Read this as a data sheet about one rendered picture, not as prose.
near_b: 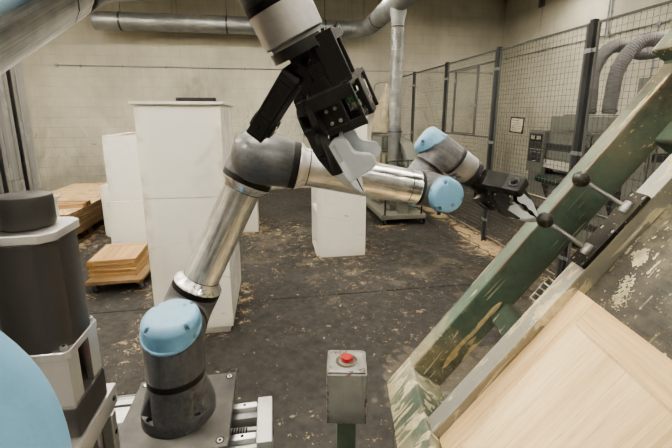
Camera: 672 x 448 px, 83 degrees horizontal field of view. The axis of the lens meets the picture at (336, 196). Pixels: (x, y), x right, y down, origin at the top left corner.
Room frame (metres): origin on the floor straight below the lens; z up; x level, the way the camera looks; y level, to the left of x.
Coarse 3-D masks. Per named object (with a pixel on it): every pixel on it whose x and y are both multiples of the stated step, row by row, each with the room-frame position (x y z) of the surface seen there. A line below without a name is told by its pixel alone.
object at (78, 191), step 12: (60, 192) 5.98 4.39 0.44; (72, 192) 5.98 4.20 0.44; (84, 192) 5.98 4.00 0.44; (96, 192) 5.98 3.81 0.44; (96, 204) 5.36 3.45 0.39; (60, 216) 4.57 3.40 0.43; (72, 216) 4.68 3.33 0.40; (84, 216) 4.98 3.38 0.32; (96, 216) 5.31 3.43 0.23; (84, 228) 4.94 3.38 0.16; (96, 228) 5.40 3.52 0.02
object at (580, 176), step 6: (576, 174) 0.86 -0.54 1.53; (582, 174) 0.85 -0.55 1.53; (588, 174) 0.85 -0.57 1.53; (576, 180) 0.85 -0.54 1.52; (582, 180) 0.85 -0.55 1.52; (588, 180) 0.84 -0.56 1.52; (576, 186) 0.86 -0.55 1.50; (582, 186) 0.85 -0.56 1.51; (588, 186) 0.85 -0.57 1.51; (594, 186) 0.84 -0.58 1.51; (600, 192) 0.84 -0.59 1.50; (606, 192) 0.83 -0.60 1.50; (612, 198) 0.82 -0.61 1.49; (618, 204) 0.81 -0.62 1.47; (624, 204) 0.81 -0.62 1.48; (630, 204) 0.80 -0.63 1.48; (624, 210) 0.80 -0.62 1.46
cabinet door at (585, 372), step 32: (576, 320) 0.73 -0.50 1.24; (608, 320) 0.67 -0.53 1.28; (544, 352) 0.74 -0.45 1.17; (576, 352) 0.68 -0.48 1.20; (608, 352) 0.63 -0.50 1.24; (640, 352) 0.58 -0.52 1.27; (512, 384) 0.74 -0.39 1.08; (544, 384) 0.68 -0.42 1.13; (576, 384) 0.63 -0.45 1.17; (608, 384) 0.59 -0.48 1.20; (640, 384) 0.55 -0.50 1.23; (480, 416) 0.74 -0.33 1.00; (512, 416) 0.69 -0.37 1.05; (544, 416) 0.63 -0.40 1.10; (576, 416) 0.59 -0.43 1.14; (608, 416) 0.55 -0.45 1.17; (640, 416) 0.51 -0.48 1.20
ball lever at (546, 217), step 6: (540, 216) 0.86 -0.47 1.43; (546, 216) 0.85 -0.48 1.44; (552, 216) 0.85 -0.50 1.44; (540, 222) 0.85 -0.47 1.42; (546, 222) 0.85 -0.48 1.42; (552, 222) 0.85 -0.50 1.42; (558, 228) 0.84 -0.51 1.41; (564, 234) 0.83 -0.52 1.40; (570, 240) 0.83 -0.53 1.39; (576, 240) 0.82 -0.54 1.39; (582, 246) 0.81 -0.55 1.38; (588, 246) 0.80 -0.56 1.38; (582, 252) 0.81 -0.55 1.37; (588, 252) 0.80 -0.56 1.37
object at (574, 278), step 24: (648, 192) 0.80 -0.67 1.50; (648, 216) 0.78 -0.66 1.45; (624, 240) 0.78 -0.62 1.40; (576, 264) 0.82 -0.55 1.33; (600, 264) 0.79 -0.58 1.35; (552, 288) 0.82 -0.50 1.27; (576, 288) 0.79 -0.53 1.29; (528, 312) 0.83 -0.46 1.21; (552, 312) 0.79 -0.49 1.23; (504, 336) 0.83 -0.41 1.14; (528, 336) 0.79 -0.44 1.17; (504, 360) 0.79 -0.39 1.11; (480, 384) 0.79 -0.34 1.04; (456, 408) 0.79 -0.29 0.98; (432, 432) 0.80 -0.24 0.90
